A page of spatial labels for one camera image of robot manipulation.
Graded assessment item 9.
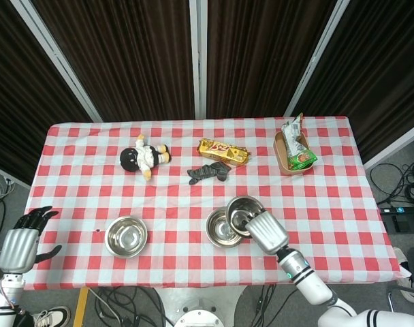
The white black sneaker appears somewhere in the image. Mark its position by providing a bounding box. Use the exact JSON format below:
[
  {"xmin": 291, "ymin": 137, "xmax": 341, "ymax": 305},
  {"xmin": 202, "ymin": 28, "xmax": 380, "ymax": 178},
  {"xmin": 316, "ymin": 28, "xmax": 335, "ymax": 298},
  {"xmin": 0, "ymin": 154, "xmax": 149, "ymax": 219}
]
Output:
[{"xmin": 32, "ymin": 305, "xmax": 72, "ymax": 327}]

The black headed plush doll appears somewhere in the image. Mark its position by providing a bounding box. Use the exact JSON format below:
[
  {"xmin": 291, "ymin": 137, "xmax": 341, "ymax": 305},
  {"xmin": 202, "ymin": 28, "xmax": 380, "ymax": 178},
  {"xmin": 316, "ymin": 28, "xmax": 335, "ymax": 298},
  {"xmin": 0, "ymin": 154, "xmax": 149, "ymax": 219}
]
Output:
[{"xmin": 119, "ymin": 134, "xmax": 172, "ymax": 181}]

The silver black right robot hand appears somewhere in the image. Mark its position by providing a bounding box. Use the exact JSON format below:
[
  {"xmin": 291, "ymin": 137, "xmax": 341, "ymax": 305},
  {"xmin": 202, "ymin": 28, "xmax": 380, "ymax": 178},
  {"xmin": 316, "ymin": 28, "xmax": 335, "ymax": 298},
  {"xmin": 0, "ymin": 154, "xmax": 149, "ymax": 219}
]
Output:
[{"xmin": 234, "ymin": 211, "xmax": 291, "ymax": 255}]

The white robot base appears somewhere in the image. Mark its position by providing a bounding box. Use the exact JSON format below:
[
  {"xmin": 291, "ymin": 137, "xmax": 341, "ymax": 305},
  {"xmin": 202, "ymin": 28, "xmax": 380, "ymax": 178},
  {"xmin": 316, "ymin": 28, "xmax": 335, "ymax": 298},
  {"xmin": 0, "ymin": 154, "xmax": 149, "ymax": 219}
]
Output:
[{"xmin": 174, "ymin": 305, "xmax": 229, "ymax": 327}]

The grey striped sock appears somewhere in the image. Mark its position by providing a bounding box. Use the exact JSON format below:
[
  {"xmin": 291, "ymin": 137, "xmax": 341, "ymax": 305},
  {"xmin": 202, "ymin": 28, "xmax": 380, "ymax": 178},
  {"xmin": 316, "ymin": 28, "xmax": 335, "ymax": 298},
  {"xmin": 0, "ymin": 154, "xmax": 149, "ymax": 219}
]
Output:
[
  {"xmin": 187, "ymin": 162, "xmax": 225, "ymax": 185},
  {"xmin": 214, "ymin": 161, "xmax": 232, "ymax": 182}
]

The brown rectangular container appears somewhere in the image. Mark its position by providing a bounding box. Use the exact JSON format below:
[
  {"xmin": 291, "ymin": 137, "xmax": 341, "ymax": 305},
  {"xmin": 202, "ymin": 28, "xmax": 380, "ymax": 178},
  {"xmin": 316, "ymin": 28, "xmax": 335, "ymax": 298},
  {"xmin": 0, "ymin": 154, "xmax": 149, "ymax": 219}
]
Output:
[{"xmin": 273, "ymin": 130, "xmax": 313, "ymax": 176}]

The green snack bag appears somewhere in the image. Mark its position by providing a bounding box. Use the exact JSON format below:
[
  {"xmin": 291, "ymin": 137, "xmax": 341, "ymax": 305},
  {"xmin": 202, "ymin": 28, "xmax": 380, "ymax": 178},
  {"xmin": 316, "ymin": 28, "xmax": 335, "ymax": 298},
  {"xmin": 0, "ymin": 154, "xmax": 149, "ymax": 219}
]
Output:
[{"xmin": 281, "ymin": 112, "xmax": 318, "ymax": 170}]

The white shoe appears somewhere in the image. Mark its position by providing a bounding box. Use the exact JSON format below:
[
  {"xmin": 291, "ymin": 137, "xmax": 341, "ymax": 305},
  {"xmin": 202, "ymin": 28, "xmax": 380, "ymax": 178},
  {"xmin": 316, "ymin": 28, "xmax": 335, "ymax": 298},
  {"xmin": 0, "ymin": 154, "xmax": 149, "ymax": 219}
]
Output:
[{"xmin": 393, "ymin": 246, "xmax": 413, "ymax": 277}]

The black floor cable bundle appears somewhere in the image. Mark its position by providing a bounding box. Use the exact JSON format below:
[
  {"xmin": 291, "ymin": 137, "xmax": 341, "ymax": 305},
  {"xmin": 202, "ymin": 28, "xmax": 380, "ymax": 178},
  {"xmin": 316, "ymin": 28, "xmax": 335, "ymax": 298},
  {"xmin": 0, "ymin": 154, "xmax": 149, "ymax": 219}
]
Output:
[{"xmin": 368, "ymin": 159, "xmax": 414, "ymax": 209}]

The white frame post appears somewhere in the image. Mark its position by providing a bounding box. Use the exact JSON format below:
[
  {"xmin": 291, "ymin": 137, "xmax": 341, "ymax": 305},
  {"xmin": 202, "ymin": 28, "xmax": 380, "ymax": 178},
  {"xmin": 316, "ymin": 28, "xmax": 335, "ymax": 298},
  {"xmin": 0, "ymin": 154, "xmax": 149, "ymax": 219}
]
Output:
[
  {"xmin": 362, "ymin": 121, "xmax": 414, "ymax": 169},
  {"xmin": 283, "ymin": 0, "xmax": 351, "ymax": 119},
  {"xmin": 8, "ymin": 0, "xmax": 104, "ymax": 123},
  {"xmin": 189, "ymin": 0, "xmax": 208, "ymax": 121}
]

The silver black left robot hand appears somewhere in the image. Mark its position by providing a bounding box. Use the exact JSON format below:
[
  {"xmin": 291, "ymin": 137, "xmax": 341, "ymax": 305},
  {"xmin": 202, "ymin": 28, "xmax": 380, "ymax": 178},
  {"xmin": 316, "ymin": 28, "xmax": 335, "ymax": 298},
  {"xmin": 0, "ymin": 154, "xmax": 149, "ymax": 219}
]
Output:
[{"xmin": 0, "ymin": 206, "xmax": 63, "ymax": 274}]

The dark brown curtain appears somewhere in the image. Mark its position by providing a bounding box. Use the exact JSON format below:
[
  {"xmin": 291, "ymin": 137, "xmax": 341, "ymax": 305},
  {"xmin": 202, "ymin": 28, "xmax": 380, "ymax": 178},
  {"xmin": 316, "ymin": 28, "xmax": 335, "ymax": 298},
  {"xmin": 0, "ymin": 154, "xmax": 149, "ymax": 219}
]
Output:
[
  {"xmin": 0, "ymin": 0, "xmax": 94, "ymax": 187},
  {"xmin": 32, "ymin": 0, "xmax": 196, "ymax": 123},
  {"xmin": 206, "ymin": 0, "xmax": 338, "ymax": 119},
  {"xmin": 291, "ymin": 0, "xmax": 414, "ymax": 164}
]

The stainless steel bowl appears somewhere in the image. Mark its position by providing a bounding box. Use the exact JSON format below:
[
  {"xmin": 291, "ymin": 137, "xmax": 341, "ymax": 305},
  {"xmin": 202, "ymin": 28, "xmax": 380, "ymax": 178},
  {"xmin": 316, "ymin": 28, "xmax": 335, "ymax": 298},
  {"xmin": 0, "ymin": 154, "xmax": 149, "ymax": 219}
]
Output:
[
  {"xmin": 104, "ymin": 215, "xmax": 149, "ymax": 259},
  {"xmin": 205, "ymin": 207, "xmax": 249, "ymax": 247},
  {"xmin": 225, "ymin": 196, "xmax": 266, "ymax": 238}
]

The red white checkered tablecloth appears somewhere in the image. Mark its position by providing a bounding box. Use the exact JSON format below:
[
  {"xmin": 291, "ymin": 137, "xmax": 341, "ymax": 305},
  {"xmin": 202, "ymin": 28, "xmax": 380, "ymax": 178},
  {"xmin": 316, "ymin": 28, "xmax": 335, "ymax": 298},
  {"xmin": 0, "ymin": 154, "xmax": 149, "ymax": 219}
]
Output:
[{"xmin": 22, "ymin": 115, "xmax": 404, "ymax": 291}]

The yellow biscuit pack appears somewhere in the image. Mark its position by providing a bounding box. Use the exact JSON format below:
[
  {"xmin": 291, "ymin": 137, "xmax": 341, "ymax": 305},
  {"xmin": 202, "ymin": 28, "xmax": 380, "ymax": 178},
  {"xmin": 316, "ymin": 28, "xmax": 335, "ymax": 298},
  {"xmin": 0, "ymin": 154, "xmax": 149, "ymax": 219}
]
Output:
[{"xmin": 197, "ymin": 138, "xmax": 253, "ymax": 168}]

